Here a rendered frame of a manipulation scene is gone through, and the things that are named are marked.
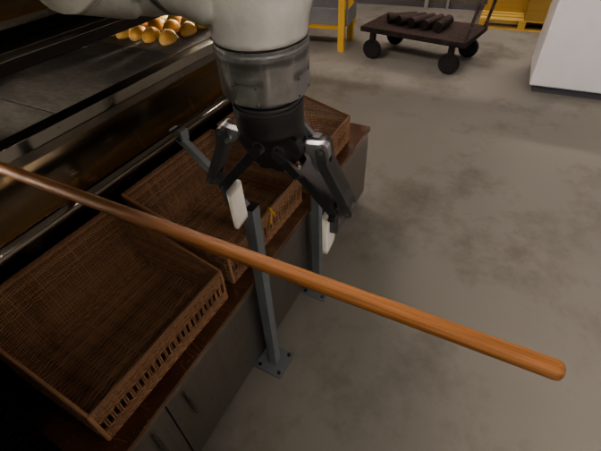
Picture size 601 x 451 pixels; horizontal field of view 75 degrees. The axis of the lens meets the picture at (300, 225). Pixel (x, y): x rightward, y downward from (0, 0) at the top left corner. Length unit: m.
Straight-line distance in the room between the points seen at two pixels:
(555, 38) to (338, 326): 3.43
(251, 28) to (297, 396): 1.68
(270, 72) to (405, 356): 1.76
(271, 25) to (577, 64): 4.36
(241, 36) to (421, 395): 1.75
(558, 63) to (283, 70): 4.32
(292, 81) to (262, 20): 0.06
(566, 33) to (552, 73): 0.36
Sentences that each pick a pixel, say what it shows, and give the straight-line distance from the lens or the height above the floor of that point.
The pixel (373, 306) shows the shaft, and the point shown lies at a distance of 0.65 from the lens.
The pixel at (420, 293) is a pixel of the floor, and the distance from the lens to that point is 2.24.
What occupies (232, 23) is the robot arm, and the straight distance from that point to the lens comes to 0.35.
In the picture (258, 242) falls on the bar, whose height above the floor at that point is 0.81.
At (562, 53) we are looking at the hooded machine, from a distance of 4.59.
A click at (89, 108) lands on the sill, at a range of 1.49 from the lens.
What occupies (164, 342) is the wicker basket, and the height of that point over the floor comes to 0.70.
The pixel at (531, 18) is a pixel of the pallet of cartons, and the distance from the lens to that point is 6.60.
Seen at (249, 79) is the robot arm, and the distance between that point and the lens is 0.37.
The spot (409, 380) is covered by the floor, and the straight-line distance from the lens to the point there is 1.96.
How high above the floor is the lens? 1.72
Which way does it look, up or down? 42 degrees down
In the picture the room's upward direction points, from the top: 3 degrees counter-clockwise
